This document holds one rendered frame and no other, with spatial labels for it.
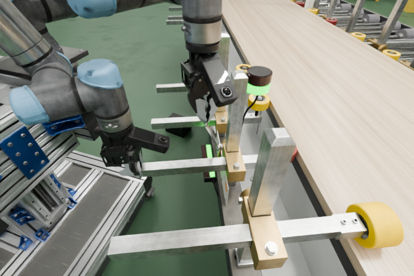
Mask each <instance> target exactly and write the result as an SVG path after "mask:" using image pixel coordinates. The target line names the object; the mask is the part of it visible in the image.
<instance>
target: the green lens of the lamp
mask: <svg viewBox="0 0 414 276"><path fill-rule="evenodd" d="M269 88H270V84H269V85H267V86H264V87H256V86H252V85H250V84H248V87H247V92H248V93H250V94H253V95H264V94H267V93H268V92H269Z"/></svg>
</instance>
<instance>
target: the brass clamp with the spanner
mask: <svg viewBox="0 0 414 276"><path fill-rule="evenodd" d="M225 140H226V139H225ZM225 140H223V141H222V156H223V157H225V161H226V164H227V165H226V176H227V182H240V181H245V174H246V168H245V164H244V161H243V157H242V153H241V151H240V146H239V150H238V152H227V149H226V146H225ZM235 163H239V164H240V169H239V170H234V169H233V165H234V164H235Z"/></svg>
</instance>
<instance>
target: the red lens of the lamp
mask: <svg viewBox="0 0 414 276"><path fill-rule="evenodd" d="M248 70H249V68H248V69H247V72H246V74H247V76H248V83H250V84H252V85H254V86H266V85H268V84H270V82H271V79H272V74H273V72H272V70H271V75H269V76H266V77H257V76H253V75H251V74H249V72H248Z"/></svg>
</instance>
